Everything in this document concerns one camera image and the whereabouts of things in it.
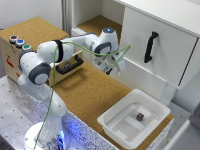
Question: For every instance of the red button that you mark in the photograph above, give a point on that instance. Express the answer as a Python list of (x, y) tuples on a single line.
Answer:
[(13, 38)]

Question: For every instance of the white plastic box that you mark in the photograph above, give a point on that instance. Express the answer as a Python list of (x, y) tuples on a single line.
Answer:
[(133, 116)]

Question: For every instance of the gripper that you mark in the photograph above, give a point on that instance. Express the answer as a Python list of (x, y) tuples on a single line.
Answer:
[(110, 63)]

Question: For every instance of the blue button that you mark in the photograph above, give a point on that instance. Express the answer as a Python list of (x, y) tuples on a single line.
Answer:
[(20, 42)]

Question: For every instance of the purple block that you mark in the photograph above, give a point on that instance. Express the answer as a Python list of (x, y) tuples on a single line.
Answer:
[(140, 116)]

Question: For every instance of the white sliding door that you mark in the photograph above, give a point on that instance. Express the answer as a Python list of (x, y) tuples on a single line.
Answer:
[(160, 43)]

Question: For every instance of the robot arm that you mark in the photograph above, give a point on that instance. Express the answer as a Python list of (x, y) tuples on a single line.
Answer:
[(40, 66)]

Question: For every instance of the wooden drawer box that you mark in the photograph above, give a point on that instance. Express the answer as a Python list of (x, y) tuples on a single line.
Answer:
[(33, 33)]

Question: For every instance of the green button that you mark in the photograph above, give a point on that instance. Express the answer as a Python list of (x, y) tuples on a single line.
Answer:
[(26, 47)]

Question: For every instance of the white cabinet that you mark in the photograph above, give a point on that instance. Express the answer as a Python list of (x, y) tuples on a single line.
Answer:
[(156, 20)]

